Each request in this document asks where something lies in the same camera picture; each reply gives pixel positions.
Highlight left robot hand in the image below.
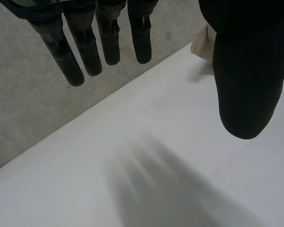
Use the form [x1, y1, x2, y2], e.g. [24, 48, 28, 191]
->
[0, 0, 284, 140]

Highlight beige shorts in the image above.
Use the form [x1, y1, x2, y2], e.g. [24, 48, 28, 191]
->
[190, 14, 219, 69]

